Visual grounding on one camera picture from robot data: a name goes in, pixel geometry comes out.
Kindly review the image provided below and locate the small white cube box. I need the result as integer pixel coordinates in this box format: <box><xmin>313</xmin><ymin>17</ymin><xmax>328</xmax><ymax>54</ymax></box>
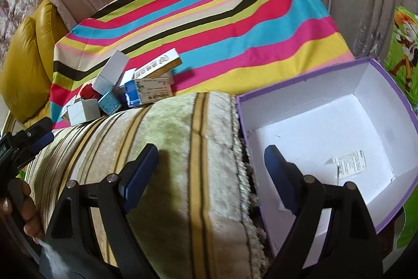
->
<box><xmin>67</xmin><ymin>98</ymin><xmax>101</xmax><ymax>126</ymax></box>

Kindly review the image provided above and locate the person's left hand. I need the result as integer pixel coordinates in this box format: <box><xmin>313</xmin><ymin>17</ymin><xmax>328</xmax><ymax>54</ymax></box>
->
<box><xmin>16</xmin><ymin>178</ymin><xmax>45</xmax><ymax>244</ymax></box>

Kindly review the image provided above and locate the teal toothpaste box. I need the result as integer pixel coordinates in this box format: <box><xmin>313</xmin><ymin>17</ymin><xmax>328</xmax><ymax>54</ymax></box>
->
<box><xmin>98</xmin><ymin>91</ymin><xmax>121</xmax><ymax>116</ymax></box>

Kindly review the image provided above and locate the paper slip in box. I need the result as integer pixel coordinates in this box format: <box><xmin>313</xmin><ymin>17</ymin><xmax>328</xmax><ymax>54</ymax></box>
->
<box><xmin>326</xmin><ymin>149</ymin><xmax>366</xmax><ymax>181</ymax></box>

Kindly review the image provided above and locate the red toy car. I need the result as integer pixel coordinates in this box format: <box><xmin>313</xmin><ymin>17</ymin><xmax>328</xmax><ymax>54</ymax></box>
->
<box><xmin>79</xmin><ymin>83</ymin><xmax>101</xmax><ymax>100</ymax></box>

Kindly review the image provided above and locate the white gold dental box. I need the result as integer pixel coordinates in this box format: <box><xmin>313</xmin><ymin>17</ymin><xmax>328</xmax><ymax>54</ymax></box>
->
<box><xmin>134</xmin><ymin>48</ymin><xmax>182</xmax><ymax>79</ymax></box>

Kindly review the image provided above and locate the blue white medicine box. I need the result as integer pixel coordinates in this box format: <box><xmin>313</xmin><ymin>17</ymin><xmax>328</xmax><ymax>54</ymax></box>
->
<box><xmin>124</xmin><ymin>78</ymin><xmax>173</xmax><ymax>108</ymax></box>

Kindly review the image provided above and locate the striped colourful cloth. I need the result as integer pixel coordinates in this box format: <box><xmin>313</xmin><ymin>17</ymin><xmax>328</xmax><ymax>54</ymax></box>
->
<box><xmin>50</xmin><ymin>0</ymin><xmax>353</xmax><ymax>128</ymax></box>

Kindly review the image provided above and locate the white barcode box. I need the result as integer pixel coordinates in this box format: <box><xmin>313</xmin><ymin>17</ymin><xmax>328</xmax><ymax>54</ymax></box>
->
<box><xmin>92</xmin><ymin>50</ymin><xmax>130</xmax><ymax>96</ymax></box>

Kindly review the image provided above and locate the green cartoon bedding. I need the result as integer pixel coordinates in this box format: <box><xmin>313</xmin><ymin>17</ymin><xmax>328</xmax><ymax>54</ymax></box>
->
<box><xmin>383</xmin><ymin>5</ymin><xmax>418</xmax><ymax>250</ymax></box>

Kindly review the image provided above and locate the purple white cardboard box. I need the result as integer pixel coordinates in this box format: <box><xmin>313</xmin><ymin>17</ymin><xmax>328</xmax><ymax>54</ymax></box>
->
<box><xmin>237</xmin><ymin>59</ymin><xmax>417</xmax><ymax>253</ymax></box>

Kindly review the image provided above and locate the yellow leather sofa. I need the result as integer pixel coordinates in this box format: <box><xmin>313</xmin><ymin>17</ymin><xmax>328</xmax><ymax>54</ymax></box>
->
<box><xmin>1</xmin><ymin>0</ymin><xmax>68</xmax><ymax>127</ymax></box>

